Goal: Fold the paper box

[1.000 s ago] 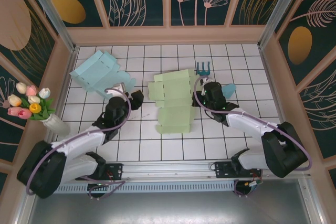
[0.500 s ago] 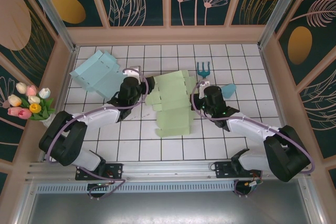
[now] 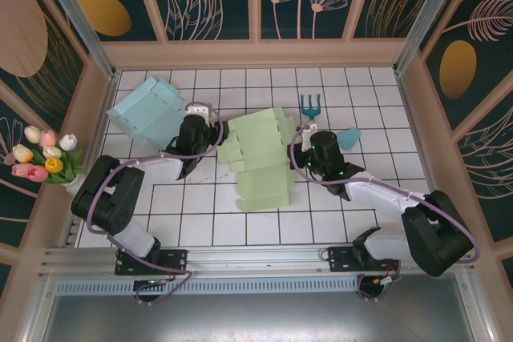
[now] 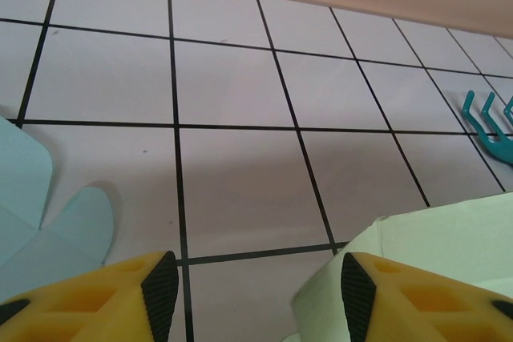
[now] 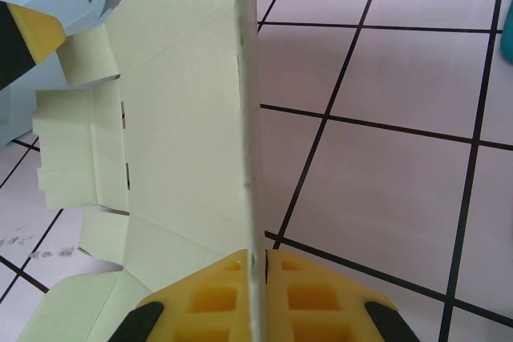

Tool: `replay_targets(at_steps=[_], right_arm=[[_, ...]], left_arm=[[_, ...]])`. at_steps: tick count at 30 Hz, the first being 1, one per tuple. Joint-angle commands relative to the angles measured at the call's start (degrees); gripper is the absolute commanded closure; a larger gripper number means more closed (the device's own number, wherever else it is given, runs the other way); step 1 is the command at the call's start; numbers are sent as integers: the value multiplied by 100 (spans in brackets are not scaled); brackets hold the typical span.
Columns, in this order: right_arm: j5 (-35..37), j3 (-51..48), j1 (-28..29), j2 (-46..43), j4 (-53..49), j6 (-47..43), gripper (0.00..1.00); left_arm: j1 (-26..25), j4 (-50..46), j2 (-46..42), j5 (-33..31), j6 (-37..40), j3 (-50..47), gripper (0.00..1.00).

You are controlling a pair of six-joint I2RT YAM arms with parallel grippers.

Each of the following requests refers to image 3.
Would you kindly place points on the light blue paper box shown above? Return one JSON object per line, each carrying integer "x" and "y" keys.
{"x": 144, "y": 113}

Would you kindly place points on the green paper box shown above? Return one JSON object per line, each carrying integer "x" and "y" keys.
{"x": 260, "y": 182}

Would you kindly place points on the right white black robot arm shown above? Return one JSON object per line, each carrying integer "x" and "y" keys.
{"x": 437, "y": 234}

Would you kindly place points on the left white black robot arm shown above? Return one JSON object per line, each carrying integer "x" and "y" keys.
{"x": 100, "y": 206}

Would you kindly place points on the light blue toy shovel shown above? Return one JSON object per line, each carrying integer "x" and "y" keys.
{"x": 349, "y": 138}

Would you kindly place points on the teal toy garden fork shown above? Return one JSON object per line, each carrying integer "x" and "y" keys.
{"x": 309, "y": 109}

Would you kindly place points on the aluminium side strip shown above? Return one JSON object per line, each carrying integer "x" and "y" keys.
{"x": 95, "y": 146}
{"x": 417, "y": 138}

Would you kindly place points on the white ribbed vase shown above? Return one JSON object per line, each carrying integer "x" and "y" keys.
{"x": 74, "y": 186}

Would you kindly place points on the artificial tulip bouquet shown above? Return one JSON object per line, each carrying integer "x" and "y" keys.
{"x": 52, "y": 163}

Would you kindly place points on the grey metal sheet tray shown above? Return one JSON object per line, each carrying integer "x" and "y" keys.
{"x": 256, "y": 318}

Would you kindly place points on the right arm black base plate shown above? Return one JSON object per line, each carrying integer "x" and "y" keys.
{"x": 340, "y": 260}

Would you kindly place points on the aluminium mounting rail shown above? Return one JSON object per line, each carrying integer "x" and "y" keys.
{"x": 256, "y": 258}

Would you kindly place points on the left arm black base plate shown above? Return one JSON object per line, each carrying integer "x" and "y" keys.
{"x": 176, "y": 262}

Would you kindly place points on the aluminium corner post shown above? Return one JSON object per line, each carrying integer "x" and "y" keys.
{"x": 428, "y": 9}
{"x": 76, "y": 11}

